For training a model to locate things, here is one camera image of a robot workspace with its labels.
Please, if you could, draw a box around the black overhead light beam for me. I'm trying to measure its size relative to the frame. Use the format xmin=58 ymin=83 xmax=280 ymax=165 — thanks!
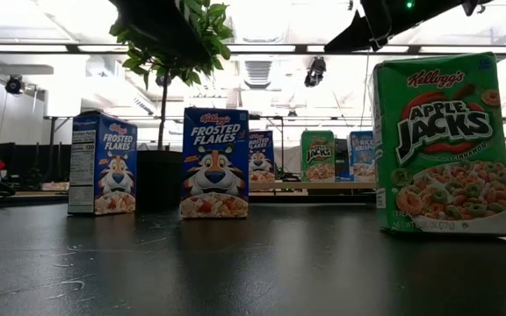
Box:
xmin=0 ymin=42 xmax=506 ymax=55

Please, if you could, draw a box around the wooden shelf board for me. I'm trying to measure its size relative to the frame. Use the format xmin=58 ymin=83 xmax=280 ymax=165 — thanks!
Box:
xmin=248 ymin=181 xmax=378 ymax=191

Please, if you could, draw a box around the black metal background rack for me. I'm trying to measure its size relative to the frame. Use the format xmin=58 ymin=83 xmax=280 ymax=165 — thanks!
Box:
xmin=44 ymin=114 xmax=75 ymax=190

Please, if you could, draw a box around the Apple Jacks cereal box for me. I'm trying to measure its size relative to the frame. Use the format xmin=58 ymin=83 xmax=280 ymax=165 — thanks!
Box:
xmin=300 ymin=129 xmax=336 ymax=183
xmin=370 ymin=51 xmax=506 ymax=238

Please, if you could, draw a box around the grey ceiling air vent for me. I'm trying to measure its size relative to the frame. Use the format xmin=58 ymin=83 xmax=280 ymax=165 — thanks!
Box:
xmin=242 ymin=59 xmax=276 ymax=89

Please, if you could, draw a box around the black plant pot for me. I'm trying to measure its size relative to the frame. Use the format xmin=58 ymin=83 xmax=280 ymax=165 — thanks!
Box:
xmin=136 ymin=150 xmax=184 ymax=211

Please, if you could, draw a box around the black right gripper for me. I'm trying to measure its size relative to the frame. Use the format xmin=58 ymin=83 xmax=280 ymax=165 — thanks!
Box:
xmin=322 ymin=0 xmax=416 ymax=53

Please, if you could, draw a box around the Rice Krispies cereal box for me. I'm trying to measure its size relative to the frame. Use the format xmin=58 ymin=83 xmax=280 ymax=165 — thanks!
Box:
xmin=348 ymin=130 xmax=376 ymax=183

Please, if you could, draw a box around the Frosted Flakes cereal box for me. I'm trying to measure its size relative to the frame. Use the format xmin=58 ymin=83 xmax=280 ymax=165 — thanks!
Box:
xmin=67 ymin=110 xmax=139 ymax=216
xmin=179 ymin=106 xmax=250 ymax=219
xmin=248 ymin=130 xmax=276 ymax=184

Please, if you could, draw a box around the green leafy potted tree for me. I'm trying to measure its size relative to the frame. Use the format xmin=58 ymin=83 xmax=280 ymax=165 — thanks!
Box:
xmin=108 ymin=0 xmax=235 ymax=153

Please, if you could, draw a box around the black partition panel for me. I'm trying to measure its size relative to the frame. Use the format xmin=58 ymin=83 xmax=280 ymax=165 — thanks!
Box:
xmin=0 ymin=142 xmax=73 ymax=185

